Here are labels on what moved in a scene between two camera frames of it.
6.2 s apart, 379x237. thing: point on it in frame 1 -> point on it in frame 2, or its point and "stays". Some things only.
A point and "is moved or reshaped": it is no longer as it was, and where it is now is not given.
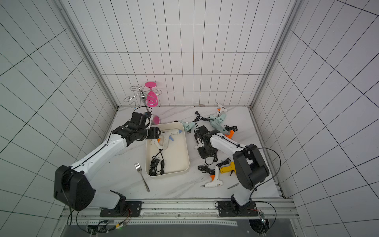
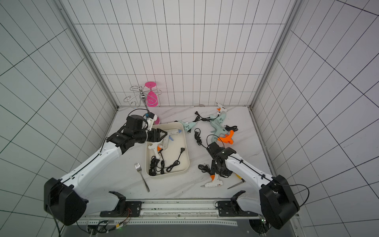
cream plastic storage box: [169, 154] stays
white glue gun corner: [220, 108] stays
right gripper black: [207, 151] -> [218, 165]
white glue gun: [162, 142] is moved or reshaped
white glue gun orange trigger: [215, 181] stays
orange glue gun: [230, 135] stays
